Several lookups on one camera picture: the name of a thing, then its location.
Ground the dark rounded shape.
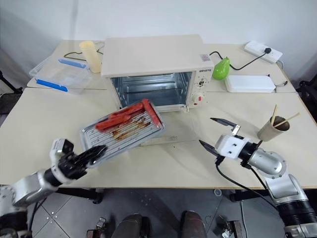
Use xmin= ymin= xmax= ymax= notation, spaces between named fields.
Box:
xmin=180 ymin=210 xmax=208 ymax=238
xmin=115 ymin=214 xmax=150 ymax=238

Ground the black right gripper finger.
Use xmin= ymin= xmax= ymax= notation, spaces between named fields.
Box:
xmin=210 ymin=117 xmax=242 ymax=136
xmin=198 ymin=139 xmax=219 ymax=157

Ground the black power cord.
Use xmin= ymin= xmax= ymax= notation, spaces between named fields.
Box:
xmin=208 ymin=51 xmax=268 ymax=71

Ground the black table frame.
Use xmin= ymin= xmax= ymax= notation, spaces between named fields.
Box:
xmin=57 ymin=187 xmax=275 ymax=205

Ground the red sausage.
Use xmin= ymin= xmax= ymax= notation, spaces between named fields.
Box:
xmin=118 ymin=102 xmax=145 ymax=116
xmin=141 ymin=98 xmax=162 ymax=128
xmin=107 ymin=108 xmax=144 ymax=120
xmin=95 ymin=116 xmax=130 ymax=132

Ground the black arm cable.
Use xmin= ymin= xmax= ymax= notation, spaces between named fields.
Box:
xmin=214 ymin=160 xmax=283 ymax=207
xmin=27 ymin=197 xmax=48 ymax=238

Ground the wooden stick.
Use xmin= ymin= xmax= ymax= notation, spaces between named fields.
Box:
xmin=273 ymin=112 xmax=301 ymax=128
xmin=269 ymin=104 xmax=278 ymax=125

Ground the cream cylindrical cup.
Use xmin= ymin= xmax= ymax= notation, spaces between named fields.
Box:
xmin=79 ymin=41 xmax=103 ymax=73

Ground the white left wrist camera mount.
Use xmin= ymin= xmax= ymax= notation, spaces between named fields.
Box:
xmin=49 ymin=138 xmax=75 ymax=184

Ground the green pear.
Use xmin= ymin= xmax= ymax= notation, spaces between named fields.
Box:
xmin=212 ymin=57 xmax=231 ymax=81

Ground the brown paper cup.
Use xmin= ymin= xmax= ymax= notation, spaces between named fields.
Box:
xmin=257 ymin=115 xmax=291 ymax=142

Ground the cream white toaster oven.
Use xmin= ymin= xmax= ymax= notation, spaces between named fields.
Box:
xmin=101 ymin=34 xmax=215 ymax=114

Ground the white power strip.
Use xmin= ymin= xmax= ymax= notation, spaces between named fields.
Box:
xmin=243 ymin=40 xmax=284 ymax=64

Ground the thin black wire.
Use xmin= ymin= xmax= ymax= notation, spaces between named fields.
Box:
xmin=63 ymin=41 xmax=106 ymax=62

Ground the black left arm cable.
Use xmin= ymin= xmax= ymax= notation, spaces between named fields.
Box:
xmin=27 ymin=197 xmax=48 ymax=238

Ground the silver metal baking tray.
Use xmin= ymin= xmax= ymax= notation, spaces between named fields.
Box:
xmin=79 ymin=100 xmax=166 ymax=168

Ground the clear blue-clipped plastic container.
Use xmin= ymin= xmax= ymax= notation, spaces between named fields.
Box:
xmin=28 ymin=57 xmax=93 ymax=96

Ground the flat white box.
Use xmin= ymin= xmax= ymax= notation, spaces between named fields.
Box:
xmin=223 ymin=74 xmax=277 ymax=94

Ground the glass oven door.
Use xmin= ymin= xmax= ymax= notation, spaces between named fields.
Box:
xmin=137 ymin=108 xmax=199 ymax=147

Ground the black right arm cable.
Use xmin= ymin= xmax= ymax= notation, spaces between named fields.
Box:
xmin=214 ymin=160 xmax=283 ymax=207

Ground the black stand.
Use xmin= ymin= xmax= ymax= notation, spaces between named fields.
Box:
xmin=296 ymin=79 xmax=317 ymax=118

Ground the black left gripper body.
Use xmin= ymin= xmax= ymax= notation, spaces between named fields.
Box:
xmin=58 ymin=151 xmax=88 ymax=183

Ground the black chair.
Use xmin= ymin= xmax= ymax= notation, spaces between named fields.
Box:
xmin=0 ymin=70 xmax=23 ymax=115

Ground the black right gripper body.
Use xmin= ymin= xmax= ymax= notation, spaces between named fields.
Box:
xmin=213 ymin=147 xmax=227 ymax=165

